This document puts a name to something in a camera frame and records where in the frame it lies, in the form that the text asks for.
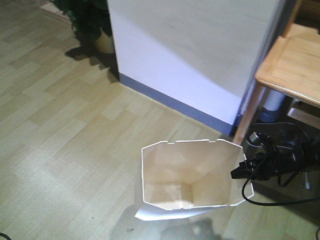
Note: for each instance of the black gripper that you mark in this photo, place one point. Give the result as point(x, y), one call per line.
point(273, 163)

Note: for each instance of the white plastic trash bin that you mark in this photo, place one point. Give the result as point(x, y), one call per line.
point(186, 178)

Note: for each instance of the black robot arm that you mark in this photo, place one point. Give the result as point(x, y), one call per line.
point(311, 152)

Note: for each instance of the wooden desk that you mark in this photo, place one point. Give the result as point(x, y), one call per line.
point(291, 67)

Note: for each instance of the green potted plant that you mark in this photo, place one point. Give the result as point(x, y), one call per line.
point(91, 19)

